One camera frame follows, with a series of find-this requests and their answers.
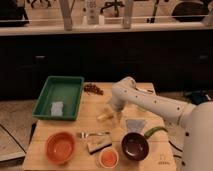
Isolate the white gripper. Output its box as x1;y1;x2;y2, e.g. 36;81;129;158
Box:
106;96;125;122

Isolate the yellow banana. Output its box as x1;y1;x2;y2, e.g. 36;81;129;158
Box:
97;113;113;121

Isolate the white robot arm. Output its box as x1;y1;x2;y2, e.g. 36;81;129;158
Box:
109;77;213;171

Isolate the small white bowl orange inside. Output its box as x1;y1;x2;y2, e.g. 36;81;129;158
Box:
99;147;118;169

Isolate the red-orange bowl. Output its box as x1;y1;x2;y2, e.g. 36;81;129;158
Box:
45;132;75;165

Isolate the black and white utensil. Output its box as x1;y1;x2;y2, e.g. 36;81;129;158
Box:
136;87;154;94

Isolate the bunch of red grapes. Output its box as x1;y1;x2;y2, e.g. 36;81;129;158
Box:
84;83;104;95

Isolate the green plastic tray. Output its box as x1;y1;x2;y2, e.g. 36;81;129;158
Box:
33;76;84;121

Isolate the clear plastic container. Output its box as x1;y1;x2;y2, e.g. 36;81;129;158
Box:
51;101;63;116

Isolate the dark purple pan green handle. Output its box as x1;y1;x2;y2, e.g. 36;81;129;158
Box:
121;126;167;161

